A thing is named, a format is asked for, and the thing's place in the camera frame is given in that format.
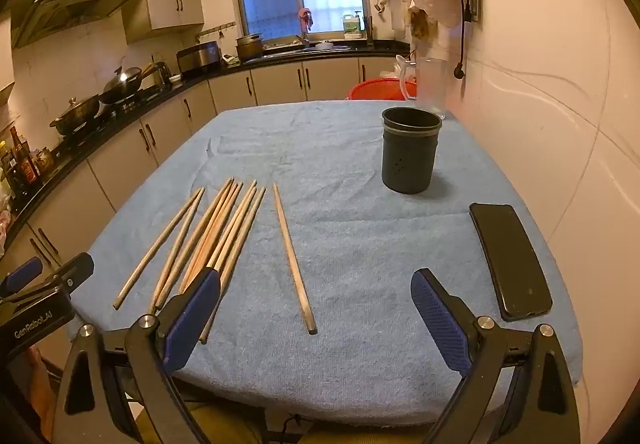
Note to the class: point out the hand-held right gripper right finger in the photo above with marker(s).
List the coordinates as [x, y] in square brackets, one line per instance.
[440, 319]

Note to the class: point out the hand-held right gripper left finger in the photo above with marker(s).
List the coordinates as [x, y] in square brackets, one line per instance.
[197, 309]

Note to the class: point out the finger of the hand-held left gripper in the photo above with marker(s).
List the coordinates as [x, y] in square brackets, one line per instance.
[22, 274]
[72, 269]

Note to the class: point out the pile of wooden chopsticks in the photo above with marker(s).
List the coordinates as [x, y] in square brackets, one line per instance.
[231, 226]

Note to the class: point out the tan wooden chopstick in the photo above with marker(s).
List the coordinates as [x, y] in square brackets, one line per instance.
[294, 259]

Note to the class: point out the dark perforated chopstick holder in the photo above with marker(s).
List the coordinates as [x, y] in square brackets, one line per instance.
[407, 158]

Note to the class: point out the black smartphone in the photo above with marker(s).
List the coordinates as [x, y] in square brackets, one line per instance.
[510, 259]

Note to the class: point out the row of sauce bottles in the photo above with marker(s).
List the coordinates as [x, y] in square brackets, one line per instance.
[20, 163]

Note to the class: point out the beige lower kitchen cabinets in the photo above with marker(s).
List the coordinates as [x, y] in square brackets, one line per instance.
[125, 158]

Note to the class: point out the black kitchen countertop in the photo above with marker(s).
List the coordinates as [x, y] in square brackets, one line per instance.
[100, 133]

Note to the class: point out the lidded cooking pot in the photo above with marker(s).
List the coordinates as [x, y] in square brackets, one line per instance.
[77, 116]

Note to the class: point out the black wok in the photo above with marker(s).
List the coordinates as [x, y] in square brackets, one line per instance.
[122, 83]

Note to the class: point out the blue towel table cover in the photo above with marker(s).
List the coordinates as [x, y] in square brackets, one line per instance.
[340, 148]

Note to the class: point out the steel kettle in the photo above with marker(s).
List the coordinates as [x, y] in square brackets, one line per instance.
[161, 73]

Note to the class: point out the clear glass pitcher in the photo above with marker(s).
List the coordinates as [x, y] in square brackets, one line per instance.
[427, 83]

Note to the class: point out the red plastic basin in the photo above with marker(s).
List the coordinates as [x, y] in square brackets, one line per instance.
[375, 89]

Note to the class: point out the steel rice cooker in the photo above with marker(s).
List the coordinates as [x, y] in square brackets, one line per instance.
[199, 57]

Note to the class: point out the range hood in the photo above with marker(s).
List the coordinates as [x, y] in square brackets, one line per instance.
[75, 3]

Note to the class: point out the brown pot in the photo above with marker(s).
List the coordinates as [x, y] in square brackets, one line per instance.
[249, 48]

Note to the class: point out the sink faucet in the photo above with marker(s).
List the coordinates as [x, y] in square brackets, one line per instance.
[302, 41]

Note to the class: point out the green detergent bottle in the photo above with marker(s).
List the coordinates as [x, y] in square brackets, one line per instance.
[352, 25]

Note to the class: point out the pink cloth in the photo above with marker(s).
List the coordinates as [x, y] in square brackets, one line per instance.
[306, 17]

